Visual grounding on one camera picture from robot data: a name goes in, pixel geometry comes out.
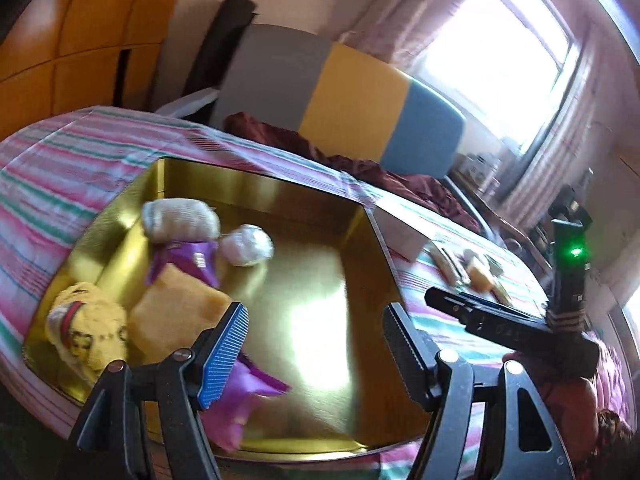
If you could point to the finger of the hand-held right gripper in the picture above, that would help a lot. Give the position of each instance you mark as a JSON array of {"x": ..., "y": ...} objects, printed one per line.
[
  {"x": 475, "y": 322},
  {"x": 450, "y": 300}
]

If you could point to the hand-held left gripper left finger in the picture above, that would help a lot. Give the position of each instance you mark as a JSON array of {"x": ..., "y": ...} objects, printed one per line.
[{"x": 222, "y": 360}]

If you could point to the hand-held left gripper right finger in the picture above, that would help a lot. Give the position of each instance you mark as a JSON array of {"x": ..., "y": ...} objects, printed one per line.
[{"x": 400, "y": 345}]

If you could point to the purple snack packet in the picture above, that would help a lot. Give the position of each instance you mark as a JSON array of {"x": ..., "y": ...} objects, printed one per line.
[
  {"x": 245, "y": 390},
  {"x": 187, "y": 260}
]

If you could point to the yellow sponge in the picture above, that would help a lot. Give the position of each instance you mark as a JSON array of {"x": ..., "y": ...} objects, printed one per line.
[
  {"x": 481, "y": 276},
  {"x": 175, "y": 310}
]

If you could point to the gold metal tin box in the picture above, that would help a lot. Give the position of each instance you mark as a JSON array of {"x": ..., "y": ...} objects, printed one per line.
[{"x": 310, "y": 285}]

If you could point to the white ball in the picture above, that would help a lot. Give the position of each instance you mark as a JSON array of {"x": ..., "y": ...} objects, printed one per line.
[{"x": 247, "y": 245}]

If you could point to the yellow plush toy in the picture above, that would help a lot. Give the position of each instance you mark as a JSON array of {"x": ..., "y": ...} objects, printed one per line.
[{"x": 85, "y": 335}]

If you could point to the beige knitted roll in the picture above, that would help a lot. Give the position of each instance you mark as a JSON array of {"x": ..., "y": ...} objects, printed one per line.
[{"x": 180, "y": 220}]

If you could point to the person's right hand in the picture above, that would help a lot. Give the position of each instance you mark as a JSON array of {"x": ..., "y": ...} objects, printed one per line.
[{"x": 575, "y": 410}]

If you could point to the person's pink clothing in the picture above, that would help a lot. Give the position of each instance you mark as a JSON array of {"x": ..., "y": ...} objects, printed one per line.
[{"x": 612, "y": 395}]

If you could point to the side window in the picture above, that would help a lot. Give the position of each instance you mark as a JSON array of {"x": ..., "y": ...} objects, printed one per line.
[{"x": 629, "y": 317}]

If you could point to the wooden desk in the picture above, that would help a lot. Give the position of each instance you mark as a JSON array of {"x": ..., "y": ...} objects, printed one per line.
[{"x": 520, "y": 230}]

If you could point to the maroon cloth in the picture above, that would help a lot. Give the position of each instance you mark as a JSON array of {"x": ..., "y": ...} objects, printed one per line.
[{"x": 400, "y": 185}]

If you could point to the white boxes on desk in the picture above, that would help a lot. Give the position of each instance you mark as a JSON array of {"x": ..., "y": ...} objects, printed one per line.
[{"x": 477, "y": 170}]

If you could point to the grey yellow blue headboard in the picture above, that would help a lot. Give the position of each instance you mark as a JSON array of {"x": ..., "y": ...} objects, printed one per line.
[{"x": 350, "y": 100}]

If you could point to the bright window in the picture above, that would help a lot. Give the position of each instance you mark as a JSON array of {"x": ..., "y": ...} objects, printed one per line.
[{"x": 495, "y": 60}]

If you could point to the striped bed blanket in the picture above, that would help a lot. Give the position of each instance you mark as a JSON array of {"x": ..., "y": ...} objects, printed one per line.
[{"x": 50, "y": 160}]

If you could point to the black rolled mat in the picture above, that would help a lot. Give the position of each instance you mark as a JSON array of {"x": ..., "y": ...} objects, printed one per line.
[{"x": 220, "y": 45}]

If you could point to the wooden wardrobe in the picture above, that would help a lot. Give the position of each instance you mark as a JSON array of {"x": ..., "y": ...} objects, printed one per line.
[{"x": 75, "y": 25}]

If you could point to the grey bed frame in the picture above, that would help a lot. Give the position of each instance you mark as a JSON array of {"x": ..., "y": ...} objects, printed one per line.
[{"x": 470, "y": 207}]

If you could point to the white bed rail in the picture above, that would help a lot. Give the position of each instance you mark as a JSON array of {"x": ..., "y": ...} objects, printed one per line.
[{"x": 187, "y": 102}]

